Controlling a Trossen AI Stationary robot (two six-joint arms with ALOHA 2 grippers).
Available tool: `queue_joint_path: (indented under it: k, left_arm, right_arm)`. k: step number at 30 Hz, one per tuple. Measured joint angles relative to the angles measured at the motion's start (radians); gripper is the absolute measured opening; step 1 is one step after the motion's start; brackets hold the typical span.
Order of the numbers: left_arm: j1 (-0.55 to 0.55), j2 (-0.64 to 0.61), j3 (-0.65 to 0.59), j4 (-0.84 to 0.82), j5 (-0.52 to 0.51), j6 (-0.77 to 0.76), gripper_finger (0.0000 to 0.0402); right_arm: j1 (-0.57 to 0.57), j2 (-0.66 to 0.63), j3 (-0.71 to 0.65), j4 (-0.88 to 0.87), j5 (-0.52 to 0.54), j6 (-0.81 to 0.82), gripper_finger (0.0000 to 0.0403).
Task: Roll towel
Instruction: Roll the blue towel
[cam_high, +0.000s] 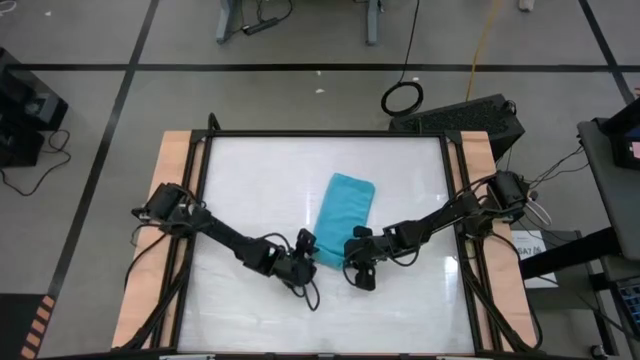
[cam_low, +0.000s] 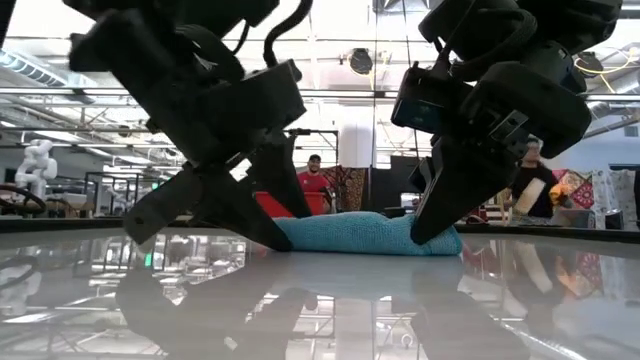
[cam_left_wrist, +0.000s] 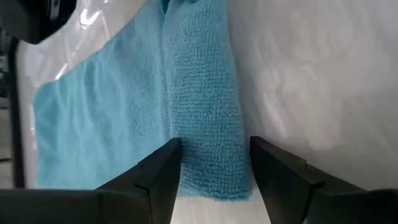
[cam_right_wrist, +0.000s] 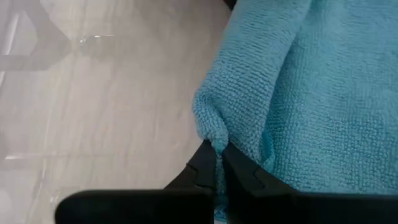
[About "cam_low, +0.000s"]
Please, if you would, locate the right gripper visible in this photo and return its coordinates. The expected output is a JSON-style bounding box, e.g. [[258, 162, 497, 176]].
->
[[407, 59, 594, 246]]

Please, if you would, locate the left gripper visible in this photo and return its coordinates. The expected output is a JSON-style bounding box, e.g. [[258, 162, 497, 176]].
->
[[67, 7, 241, 174]]

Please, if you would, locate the blue terry towel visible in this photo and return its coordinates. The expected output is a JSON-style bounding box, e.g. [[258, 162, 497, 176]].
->
[[273, 210, 464, 257]]

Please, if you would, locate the person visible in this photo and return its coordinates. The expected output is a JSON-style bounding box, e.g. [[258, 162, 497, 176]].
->
[[297, 153, 335, 195], [509, 134, 564, 221]]

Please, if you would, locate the red plastic bin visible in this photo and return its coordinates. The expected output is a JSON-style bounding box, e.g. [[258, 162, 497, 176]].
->
[[254, 190, 329, 219]]

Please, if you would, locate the brown patterned hanging cloth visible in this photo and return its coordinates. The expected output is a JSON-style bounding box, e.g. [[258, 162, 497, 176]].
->
[[322, 166, 369, 214]]

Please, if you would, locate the grey chair back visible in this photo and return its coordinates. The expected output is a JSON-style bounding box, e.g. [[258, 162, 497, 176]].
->
[[552, 207, 600, 230]]

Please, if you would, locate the colourful patchwork quilt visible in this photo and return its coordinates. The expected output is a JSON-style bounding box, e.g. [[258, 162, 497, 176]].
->
[[554, 168, 596, 211]]

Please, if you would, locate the large black ceiling reel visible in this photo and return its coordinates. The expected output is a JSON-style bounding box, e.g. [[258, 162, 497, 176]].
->
[[574, 49, 604, 79], [349, 47, 375, 76]]

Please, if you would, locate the white patterned cloth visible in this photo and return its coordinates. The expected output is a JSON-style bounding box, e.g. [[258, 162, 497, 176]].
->
[[592, 169, 639, 226]]

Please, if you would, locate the small black box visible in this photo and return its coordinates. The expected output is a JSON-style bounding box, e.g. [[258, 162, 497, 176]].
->
[[604, 209, 625, 231]]

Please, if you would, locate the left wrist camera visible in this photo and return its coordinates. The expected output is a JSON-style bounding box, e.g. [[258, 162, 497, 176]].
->
[[199, 58, 308, 147]]

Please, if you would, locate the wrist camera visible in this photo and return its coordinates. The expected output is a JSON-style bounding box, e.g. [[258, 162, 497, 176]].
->
[[199, 58, 308, 147], [391, 63, 474, 136]]

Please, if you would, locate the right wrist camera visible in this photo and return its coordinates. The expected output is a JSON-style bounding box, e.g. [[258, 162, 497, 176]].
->
[[391, 63, 474, 136]]

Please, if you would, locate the black camera cable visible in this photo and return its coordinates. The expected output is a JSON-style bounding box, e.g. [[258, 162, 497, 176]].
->
[[262, 0, 315, 69]]

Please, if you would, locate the black table frame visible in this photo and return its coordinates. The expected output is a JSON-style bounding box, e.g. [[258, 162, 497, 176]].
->
[[0, 215, 640, 245]]

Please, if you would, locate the silver air duct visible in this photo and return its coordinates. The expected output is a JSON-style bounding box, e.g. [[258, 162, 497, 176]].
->
[[582, 99, 640, 141]]

